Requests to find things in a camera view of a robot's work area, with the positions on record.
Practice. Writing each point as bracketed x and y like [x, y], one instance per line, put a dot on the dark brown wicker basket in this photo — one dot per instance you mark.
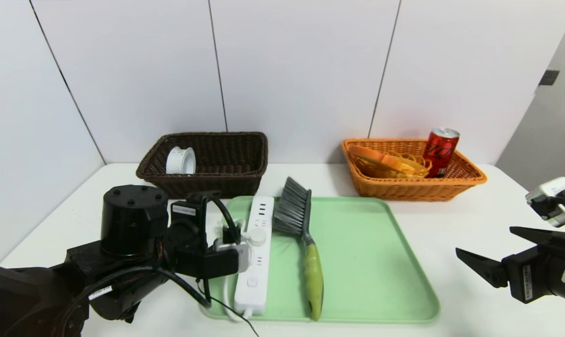
[226, 182]

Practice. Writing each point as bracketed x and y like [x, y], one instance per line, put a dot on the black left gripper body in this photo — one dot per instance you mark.
[185, 211]

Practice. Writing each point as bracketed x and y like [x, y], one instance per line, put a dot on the dark wall plate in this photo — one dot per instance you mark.
[549, 77]

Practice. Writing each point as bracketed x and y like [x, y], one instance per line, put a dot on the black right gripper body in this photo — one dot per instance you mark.
[525, 276]

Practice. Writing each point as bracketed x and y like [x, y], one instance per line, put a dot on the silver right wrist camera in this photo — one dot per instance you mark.
[551, 194]

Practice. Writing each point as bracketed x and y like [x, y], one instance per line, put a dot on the small yellow wicker bread tray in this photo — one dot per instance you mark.
[418, 168]

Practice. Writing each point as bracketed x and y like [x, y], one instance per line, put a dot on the light green plastic tray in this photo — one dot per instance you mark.
[366, 262]

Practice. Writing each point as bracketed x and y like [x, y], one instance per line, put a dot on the orange wicker basket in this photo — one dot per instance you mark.
[451, 187]

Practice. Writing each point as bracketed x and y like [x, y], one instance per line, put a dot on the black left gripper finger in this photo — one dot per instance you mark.
[231, 234]

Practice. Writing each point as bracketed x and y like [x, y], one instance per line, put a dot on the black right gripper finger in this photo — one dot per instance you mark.
[488, 269]
[542, 235]

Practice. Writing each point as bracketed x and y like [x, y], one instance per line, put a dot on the slice of white bread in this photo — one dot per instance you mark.
[380, 159]

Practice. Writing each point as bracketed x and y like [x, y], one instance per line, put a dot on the red soda can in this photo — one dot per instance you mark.
[439, 152]

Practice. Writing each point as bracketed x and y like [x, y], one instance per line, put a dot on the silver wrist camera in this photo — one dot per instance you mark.
[551, 194]
[238, 257]

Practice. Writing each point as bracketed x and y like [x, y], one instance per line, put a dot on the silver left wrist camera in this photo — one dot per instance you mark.
[238, 257]

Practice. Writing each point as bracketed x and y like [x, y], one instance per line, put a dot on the white tape roll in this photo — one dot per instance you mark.
[180, 161]

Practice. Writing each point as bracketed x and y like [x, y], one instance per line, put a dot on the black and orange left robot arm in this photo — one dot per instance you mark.
[123, 234]

